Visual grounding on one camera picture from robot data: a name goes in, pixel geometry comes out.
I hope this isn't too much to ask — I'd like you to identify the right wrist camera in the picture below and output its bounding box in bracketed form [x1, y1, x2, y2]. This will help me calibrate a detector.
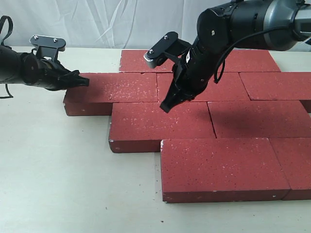
[144, 32, 191, 69]

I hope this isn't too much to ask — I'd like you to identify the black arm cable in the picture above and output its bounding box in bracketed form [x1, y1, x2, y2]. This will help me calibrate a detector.
[212, 25, 297, 84]
[0, 15, 14, 100]

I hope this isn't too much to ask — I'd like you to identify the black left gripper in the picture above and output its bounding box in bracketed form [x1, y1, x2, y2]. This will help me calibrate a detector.
[21, 53, 89, 91]

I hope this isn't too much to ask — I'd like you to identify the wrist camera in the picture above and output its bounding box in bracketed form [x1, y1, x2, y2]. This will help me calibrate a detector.
[144, 32, 191, 69]
[29, 35, 66, 62]

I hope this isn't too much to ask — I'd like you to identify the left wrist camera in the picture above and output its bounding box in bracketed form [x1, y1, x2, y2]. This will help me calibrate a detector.
[29, 35, 66, 62]

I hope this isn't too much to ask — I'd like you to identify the bottom left back brick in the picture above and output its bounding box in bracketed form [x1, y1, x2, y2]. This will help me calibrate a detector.
[119, 50, 174, 73]

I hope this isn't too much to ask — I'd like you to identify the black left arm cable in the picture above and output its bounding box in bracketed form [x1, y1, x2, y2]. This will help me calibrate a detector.
[0, 15, 14, 100]

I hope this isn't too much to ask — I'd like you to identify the right second row brick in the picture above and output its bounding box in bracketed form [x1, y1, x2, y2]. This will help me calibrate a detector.
[240, 72, 311, 100]

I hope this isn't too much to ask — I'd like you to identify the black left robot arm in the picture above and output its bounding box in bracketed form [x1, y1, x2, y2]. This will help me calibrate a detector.
[0, 46, 89, 91]

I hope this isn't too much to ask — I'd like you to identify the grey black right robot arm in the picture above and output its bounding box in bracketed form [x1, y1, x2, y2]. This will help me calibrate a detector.
[160, 0, 311, 112]

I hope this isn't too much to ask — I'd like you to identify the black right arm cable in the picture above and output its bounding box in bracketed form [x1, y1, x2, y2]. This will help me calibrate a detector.
[212, 25, 297, 84]

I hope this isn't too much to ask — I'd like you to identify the third row red brick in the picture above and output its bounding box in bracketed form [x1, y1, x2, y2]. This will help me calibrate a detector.
[207, 100, 311, 138]

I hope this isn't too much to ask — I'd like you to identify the front large red brick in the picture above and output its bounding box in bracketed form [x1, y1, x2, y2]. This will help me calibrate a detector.
[161, 138, 291, 203]

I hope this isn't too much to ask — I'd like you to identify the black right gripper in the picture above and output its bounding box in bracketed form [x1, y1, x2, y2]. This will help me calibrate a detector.
[160, 40, 228, 113]

